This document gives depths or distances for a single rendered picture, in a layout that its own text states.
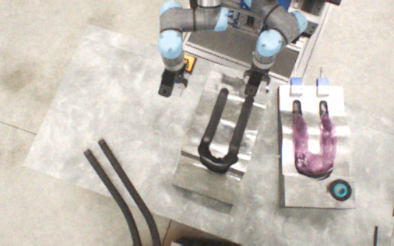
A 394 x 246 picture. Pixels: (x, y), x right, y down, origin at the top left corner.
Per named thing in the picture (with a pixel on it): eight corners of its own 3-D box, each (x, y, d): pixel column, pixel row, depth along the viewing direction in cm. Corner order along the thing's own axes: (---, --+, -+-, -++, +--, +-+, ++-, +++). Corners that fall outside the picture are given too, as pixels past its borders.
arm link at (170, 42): (181, 26, 116) (182, 51, 114) (184, 43, 127) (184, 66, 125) (156, 27, 117) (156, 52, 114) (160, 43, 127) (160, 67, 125)
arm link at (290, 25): (287, -2, 124) (263, 18, 123) (312, 19, 122) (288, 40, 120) (283, 11, 132) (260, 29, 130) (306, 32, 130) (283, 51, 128)
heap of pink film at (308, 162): (288, 111, 155) (293, 106, 147) (332, 113, 154) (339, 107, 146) (290, 174, 148) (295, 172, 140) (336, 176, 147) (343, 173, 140)
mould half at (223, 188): (211, 77, 166) (211, 64, 153) (268, 95, 163) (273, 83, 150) (172, 184, 154) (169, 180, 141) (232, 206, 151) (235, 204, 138)
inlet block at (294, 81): (288, 68, 163) (290, 63, 157) (300, 68, 162) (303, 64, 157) (289, 97, 159) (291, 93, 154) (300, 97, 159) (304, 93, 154)
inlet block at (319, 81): (313, 69, 162) (317, 64, 157) (325, 69, 162) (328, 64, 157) (314, 98, 159) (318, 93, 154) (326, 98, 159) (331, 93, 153)
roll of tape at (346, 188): (353, 194, 140) (356, 193, 137) (335, 205, 139) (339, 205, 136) (339, 176, 142) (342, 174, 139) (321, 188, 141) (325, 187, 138)
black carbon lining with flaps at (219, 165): (220, 88, 157) (221, 79, 148) (257, 100, 155) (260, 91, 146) (192, 166, 149) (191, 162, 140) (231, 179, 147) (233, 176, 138)
